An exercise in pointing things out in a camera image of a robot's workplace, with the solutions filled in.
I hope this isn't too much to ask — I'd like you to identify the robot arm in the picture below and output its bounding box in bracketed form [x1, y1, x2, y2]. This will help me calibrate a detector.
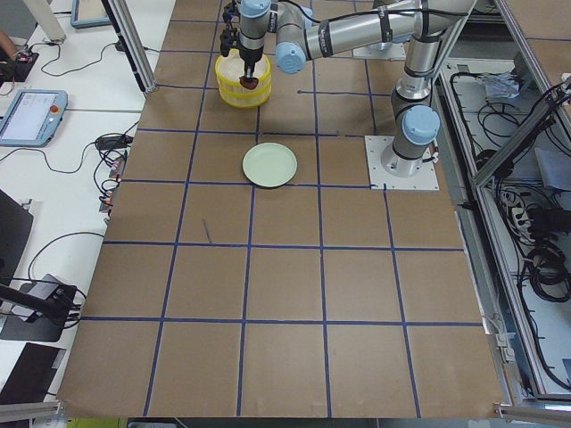
[220, 0, 475, 178]

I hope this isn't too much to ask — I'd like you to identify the teach pendant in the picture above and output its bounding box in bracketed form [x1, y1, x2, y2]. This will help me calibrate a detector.
[70, 0, 112, 29]
[1, 89, 68, 148]

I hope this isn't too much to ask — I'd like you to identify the teach pendant near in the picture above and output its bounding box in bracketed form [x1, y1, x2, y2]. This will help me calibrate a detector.
[1, 89, 68, 148]

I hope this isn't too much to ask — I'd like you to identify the teach pendant far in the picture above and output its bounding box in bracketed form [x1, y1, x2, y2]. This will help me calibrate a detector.
[70, 0, 112, 29]

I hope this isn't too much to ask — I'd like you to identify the pale green plate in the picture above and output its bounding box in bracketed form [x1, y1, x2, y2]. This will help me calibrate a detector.
[242, 143, 298, 188]

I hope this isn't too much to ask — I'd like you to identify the aluminium frame post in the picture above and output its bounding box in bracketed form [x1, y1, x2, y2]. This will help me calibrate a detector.
[102, 0, 156, 94]

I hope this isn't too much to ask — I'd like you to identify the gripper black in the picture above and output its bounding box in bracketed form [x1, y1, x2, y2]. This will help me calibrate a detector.
[220, 0, 264, 80]

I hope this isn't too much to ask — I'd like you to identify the yellow steamer layer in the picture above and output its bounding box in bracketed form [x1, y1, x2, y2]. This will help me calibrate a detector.
[215, 49, 271, 92]

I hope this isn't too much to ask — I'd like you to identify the brown bun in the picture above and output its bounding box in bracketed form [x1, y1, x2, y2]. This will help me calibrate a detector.
[239, 76, 259, 90]

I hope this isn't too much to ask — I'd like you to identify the black power adapter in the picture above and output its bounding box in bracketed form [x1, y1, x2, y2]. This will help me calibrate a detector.
[95, 136, 133, 151]

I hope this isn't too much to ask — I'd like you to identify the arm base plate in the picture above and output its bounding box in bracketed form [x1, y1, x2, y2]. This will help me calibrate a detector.
[352, 42, 406, 62]
[364, 136, 440, 192]

